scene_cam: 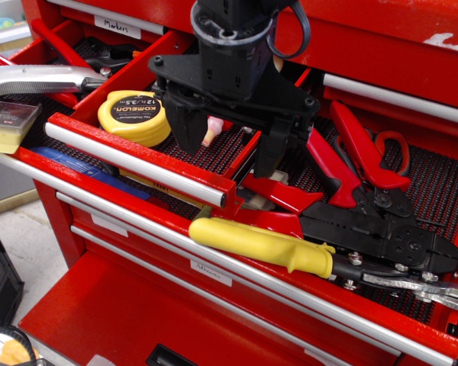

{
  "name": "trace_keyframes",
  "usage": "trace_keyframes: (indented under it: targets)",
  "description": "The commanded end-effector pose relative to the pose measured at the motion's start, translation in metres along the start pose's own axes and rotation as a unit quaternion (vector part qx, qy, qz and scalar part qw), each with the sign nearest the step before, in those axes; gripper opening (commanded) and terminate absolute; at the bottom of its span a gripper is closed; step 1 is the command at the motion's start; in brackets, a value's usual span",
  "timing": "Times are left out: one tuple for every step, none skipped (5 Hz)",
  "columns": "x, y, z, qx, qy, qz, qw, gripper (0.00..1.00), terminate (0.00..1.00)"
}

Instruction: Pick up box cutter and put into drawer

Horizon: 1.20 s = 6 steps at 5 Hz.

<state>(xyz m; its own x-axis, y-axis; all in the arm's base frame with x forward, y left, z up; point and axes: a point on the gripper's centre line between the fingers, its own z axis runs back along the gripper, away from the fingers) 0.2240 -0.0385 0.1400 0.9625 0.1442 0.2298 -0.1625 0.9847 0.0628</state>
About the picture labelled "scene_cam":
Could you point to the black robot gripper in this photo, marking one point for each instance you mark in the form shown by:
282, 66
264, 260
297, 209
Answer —
233, 77

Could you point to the blue flat package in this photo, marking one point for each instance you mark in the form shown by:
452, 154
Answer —
89, 170

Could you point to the red handled wire stripper pliers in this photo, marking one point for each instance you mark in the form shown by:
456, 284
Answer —
365, 175

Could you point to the left upper red drawer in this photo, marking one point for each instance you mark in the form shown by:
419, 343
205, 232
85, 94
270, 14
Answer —
136, 75

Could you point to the clear and yellow plastic case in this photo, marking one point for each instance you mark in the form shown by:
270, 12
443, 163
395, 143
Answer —
15, 122

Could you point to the clear blade dispenser pack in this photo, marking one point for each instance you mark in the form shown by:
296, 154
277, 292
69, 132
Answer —
254, 200

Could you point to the yellow handled tin snips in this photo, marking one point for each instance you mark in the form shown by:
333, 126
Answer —
318, 259

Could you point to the Titebond wood glue bottle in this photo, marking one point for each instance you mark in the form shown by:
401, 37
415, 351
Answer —
217, 125

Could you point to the yellow ruler in drawer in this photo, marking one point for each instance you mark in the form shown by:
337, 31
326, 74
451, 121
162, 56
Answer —
163, 188

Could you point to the small upper red drawer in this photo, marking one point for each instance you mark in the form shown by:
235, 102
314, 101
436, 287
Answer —
211, 176

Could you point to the red handled scissors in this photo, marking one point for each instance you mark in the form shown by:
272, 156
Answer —
391, 144

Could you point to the large lower red drawer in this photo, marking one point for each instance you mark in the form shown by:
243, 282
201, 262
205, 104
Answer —
137, 282

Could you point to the red handled black crimping tool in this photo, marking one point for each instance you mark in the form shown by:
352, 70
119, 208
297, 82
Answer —
389, 241

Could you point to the yellow Komelon tape measure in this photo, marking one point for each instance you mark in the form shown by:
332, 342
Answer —
136, 116

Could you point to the red tool chest cabinet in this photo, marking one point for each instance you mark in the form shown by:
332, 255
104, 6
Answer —
394, 64

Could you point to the red handled pliers upper drawer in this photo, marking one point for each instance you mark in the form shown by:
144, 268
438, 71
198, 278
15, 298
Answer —
68, 56

